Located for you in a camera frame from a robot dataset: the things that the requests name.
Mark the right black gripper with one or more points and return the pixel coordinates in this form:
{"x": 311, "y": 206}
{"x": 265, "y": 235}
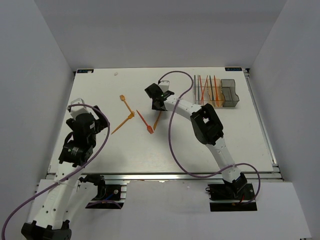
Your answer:
{"x": 154, "y": 108}

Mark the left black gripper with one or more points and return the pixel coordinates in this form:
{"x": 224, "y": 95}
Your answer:
{"x": 101, "y": 122}

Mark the orange plastic fork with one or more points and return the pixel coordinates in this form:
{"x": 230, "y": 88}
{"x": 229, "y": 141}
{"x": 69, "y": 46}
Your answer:
{"x": 130, "y": 116}

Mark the orange plastic spoon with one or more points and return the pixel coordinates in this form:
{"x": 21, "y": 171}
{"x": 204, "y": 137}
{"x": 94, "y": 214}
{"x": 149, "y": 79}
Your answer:
{"x": 123, "y": 99}

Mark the orange plastic knife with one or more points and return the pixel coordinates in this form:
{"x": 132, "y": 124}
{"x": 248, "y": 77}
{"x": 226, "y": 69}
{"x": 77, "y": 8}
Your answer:
{"x": 157, "y": 120}

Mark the red plastic fork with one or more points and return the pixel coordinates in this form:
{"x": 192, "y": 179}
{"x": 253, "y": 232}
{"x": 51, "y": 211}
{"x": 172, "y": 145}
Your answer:
{"x": 148, "y": 127}

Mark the dark blue chopstick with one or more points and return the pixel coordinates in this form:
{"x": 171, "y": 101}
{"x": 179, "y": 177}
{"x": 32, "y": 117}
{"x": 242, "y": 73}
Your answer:
{"x": 196, "y": 89}

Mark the red chopstick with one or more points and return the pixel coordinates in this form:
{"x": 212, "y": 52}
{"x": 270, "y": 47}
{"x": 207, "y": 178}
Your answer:
{"x": 204, "y": 88}

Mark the red plastic knife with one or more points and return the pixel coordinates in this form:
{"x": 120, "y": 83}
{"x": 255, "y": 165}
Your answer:
{"x": 217, "y": 100}

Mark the dark grey chopstick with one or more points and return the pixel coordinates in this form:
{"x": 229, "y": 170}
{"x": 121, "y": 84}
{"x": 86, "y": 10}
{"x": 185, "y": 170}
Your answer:
{"x": 199, "y": 87}

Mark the blue plastic knife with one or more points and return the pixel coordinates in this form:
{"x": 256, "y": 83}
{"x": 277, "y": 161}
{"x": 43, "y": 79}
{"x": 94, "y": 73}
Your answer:
{"x": 211, "y": 89}

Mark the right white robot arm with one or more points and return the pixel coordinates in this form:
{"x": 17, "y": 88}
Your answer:
{"x": 207, "y": 129}

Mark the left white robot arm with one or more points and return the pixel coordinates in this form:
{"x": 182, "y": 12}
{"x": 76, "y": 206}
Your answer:
{"x": 70, "y": 192}

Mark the clear plastic container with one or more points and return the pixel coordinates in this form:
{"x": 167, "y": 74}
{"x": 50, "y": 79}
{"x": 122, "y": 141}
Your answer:
{"x": 206, "y": 93}

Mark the left blue table label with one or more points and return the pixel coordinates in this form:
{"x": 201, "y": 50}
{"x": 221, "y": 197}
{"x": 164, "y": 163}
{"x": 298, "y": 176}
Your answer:
{"x": 84, "y": 71}

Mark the blue table label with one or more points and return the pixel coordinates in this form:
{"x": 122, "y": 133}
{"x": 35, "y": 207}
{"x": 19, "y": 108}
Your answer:
{"x": 233, "y": 69}
{"x": 84, "y": 71}

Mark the orange plastic container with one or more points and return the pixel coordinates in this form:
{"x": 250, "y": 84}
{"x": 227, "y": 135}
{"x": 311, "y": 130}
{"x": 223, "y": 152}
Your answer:
{"x": 221, "y": 97}

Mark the right blue table label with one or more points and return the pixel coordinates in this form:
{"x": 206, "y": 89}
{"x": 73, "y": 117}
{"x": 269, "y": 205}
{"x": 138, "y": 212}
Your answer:
{"x": 233, "y": 69}

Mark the grey plastic container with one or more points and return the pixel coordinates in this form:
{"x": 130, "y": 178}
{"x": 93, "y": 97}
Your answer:
{"x": 228, "y": 89}

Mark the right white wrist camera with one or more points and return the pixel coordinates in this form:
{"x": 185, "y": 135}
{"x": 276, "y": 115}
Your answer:
{"x": 164, "y": 85}

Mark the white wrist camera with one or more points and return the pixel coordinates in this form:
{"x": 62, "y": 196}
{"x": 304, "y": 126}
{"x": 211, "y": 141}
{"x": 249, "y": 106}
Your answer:
{"x": 77, "y": 110}
{"x": 164, "y": 85}

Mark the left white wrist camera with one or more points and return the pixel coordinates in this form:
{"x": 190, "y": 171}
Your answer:
{"x": 77, "y": 110}

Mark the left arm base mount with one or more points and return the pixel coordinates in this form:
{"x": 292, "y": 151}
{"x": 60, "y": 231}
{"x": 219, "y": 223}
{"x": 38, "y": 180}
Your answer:
{"x": 108, "y": 196}

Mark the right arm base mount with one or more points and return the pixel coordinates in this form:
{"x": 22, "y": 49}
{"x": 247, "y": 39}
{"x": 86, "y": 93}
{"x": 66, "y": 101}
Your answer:
{"x": 223, "y": 199}

